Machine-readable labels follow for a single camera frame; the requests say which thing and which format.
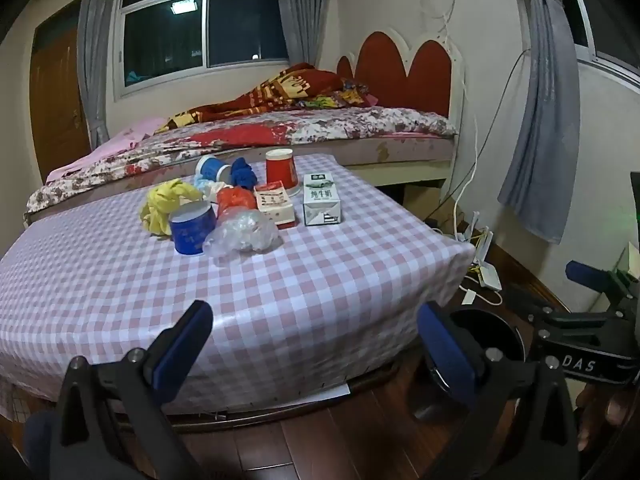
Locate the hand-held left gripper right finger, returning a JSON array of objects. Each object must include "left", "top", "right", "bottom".
[{"left": 416, "top": 301, "right": 581, "bottom": 480}]

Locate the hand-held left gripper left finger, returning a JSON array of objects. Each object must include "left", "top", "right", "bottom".
[{"left": 50, "top": 300, "right": 215, "bottom": 480}]

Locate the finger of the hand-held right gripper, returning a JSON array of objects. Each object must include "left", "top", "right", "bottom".
[
  {"left": 566, "top": 260, "right": 627, "bottom": 307},
  {"left": 525, "top": 303, "right": 617, "bottom": 332}
]

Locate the black trash bin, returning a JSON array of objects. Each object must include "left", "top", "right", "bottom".
[{"left": 425, "top": 307, "right": 526, "bottom": 421}]

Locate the blue paper cup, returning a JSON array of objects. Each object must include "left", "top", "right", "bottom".
[
  {"left": 195, "top": 155, "right": 233, "bottom": 183},
  {"left": 169, "top": 201, "right": 217, "bottom": 256}
]

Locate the clear plastic bag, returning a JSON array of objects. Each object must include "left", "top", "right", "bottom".
[{"left": 202, "top": 209, "right": 280, "bottom": 261}]

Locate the red plastic bag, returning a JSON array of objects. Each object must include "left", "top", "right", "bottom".
[{"left": 216, "top": 185, "right": 258, "bottom": 218}]

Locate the light blue plastic bag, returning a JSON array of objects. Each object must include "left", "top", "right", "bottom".
[{"left": 192, "top": 175, "right": 221, "bottom": 201}]

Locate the red white small carton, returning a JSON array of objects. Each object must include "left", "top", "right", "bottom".
[{"left": 254, "top": 182, "right": 295, "bottom": 231}]

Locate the dark blue cloth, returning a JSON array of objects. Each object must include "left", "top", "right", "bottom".
[{"left": 230, "top": 157, "right": 258, "bottom": 190}]

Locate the green white milk carton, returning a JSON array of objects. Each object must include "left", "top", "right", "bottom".
[{"left": 302, "top": 172, "right": 343, "bottom": 226}]

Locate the red paper cup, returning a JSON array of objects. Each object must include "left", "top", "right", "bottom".
[{"left": 265, "top": 148, "right": 302, "bottom": 197}]

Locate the person's right hand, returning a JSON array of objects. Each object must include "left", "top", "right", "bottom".
[{"left": 575, "top": 382, "right": 638, "bottom": 453}]

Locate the white router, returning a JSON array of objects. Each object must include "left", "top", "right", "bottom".
[{"left": 465, "top": 212, "right": 503, "bottom": 291}]

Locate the pink checked tablecloth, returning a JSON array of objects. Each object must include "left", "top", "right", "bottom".
[{"left": 0, "top": 152, "right": 476, "bottom": 418}]

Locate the tied grey curtain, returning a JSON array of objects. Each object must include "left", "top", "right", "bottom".
[{"left": 497, "top": 0, "right": 581, "bottom": 246}]

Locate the cardboard box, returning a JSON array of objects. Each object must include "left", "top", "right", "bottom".
[{"left": 402, "top": 182, "right": 451, "bottom": 221}]

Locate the pink cloth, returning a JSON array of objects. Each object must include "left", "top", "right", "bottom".
[{"left": 45, "top": 116, "right": 168, "bottom": 181}]

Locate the grey framed window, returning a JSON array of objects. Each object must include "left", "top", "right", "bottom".
[{"left": 560, "top": 0, "right": 640, "bottom": 81}]

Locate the brown wooden door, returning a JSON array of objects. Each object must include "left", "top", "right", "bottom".
[{"left": 29, "top": 0, "right": 93, "bottom": 181}]

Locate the red scalloped headboard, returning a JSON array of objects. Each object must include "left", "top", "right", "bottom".
[{"left": 336, "top": 30, "right": 466, "bottom": 121}]

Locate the red patterned blanket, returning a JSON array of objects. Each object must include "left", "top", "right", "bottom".
[{"left": 155, "top": 62, "right": 378, "bottom": 133}]

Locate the white framed window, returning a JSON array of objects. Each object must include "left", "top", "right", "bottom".
[{"left": 114, "top": 0, "right": 291, "bottom": 101}]

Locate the white cable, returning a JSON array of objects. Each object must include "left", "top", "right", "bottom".
[{"left": 440, "top": 10, "right": 482, "bottom": 241}]

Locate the black cable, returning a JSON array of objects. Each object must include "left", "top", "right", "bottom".
[{"left": 435, "top": 47, "right": 531, "bottom": 221}]

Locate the cream bed frame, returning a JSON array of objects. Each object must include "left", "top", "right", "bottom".
[{"left": 22, "top": 132, "right": 458, "bottom": 231}]

